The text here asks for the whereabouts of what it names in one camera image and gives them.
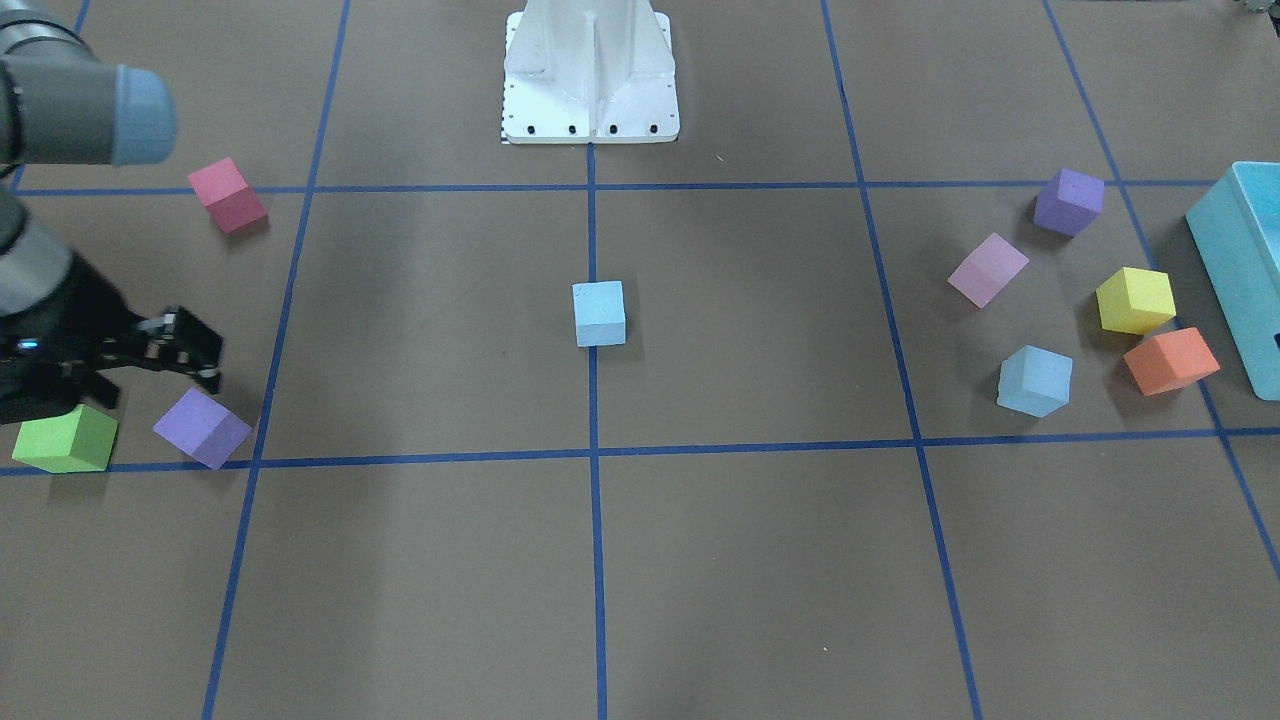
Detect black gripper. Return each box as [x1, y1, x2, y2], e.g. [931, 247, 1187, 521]
[1, 256, 224, 425]

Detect light pink foam block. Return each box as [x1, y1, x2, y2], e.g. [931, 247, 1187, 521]
[947, 233, 1030, 309]

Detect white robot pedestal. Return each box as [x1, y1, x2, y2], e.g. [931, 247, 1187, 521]
[500, 1, 681, 145]

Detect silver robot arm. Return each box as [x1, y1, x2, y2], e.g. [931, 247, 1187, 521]
[1, 1, 223, 424]

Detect teal plastic bin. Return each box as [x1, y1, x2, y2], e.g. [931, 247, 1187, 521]
[1185, 161, 1279, 402]

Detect orange foam block near teal bin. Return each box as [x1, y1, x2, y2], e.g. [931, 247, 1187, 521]
[1123, 327, 1221, 396]

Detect purple foam block near teal bin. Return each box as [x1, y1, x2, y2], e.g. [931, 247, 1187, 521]
[1032, 167, 1106, 237]

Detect yellow foam block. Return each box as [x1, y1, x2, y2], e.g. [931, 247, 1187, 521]
[1094, 266, 1178, 336]

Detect purple foam block near green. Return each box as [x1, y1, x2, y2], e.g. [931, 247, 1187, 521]
[152, 388, 252, 469]

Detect light blue foam block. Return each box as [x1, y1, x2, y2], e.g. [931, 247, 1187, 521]
[572, 281, 627, 348]
[996, 345, 1074, 418]

